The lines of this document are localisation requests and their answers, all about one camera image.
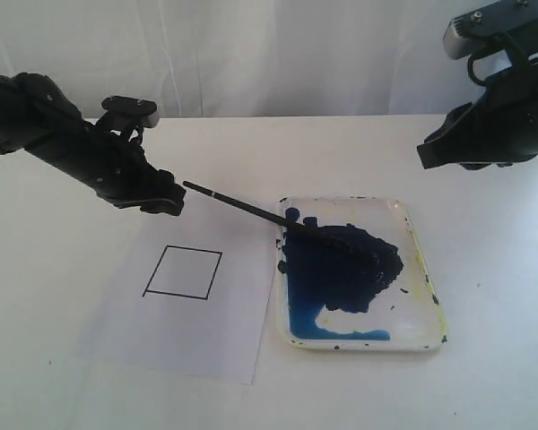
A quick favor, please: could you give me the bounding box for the black paintbrush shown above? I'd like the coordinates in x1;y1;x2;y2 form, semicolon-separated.
183;181;379;267

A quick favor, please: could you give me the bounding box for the white curtain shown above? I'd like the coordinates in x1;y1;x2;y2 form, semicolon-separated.
0;0;538;120

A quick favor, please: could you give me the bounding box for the white paper with square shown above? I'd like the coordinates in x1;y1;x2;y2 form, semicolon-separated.
80;194;276;384

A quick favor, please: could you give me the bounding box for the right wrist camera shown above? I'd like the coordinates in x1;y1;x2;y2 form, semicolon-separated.
443;1;538;60

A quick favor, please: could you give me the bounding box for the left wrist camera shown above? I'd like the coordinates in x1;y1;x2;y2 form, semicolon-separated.
100;96;160;130

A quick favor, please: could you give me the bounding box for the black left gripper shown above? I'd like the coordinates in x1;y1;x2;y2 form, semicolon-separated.
26;96;186;217

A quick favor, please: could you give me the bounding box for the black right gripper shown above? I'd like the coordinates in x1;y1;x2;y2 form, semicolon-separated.
417;82;538;170

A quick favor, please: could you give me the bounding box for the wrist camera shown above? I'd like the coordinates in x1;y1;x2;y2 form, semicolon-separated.
443;1;538;60
100;96;160;130

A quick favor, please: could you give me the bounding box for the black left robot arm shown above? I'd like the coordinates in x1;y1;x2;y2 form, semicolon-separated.
0;73;186;216

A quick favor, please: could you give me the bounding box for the white paint tray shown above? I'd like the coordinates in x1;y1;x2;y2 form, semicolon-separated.
273;196;448;351

